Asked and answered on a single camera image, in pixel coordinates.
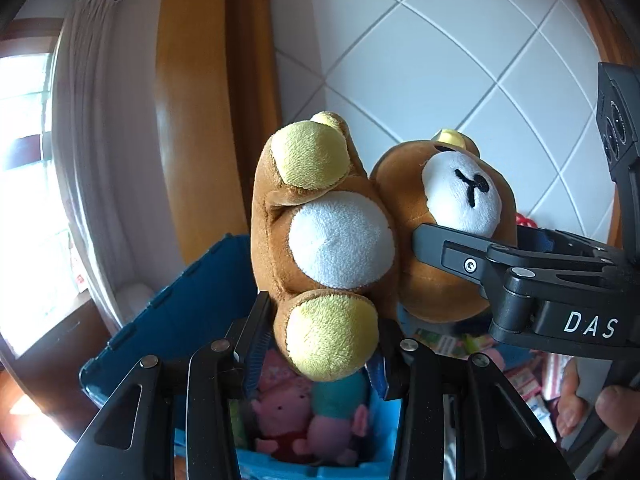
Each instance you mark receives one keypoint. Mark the window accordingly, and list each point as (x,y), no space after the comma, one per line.
(30,185)

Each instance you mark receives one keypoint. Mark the blue plastic container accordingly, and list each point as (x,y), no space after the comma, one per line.
(200,300)

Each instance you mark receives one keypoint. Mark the white curtain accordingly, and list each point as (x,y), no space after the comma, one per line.
(100,160)

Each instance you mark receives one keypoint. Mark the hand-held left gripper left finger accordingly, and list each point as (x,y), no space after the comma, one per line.
(255,365)

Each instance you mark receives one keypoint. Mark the person's right hand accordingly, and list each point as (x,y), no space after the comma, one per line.
(622,412)

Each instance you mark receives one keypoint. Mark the wooden wall panel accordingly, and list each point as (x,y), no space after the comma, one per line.
(210,110)

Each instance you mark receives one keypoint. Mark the pink white printed packet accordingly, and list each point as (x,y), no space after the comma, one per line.
(525,385)

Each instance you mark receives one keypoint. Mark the brown teddy bear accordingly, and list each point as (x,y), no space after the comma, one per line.
(340,245)

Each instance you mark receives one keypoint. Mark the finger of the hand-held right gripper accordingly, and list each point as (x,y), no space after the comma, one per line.
(465,262)
(565,242)

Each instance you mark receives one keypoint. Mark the pink pig plush red dress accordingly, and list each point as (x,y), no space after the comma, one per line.
(282,410)

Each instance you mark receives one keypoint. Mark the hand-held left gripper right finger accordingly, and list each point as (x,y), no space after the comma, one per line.
(378,377)

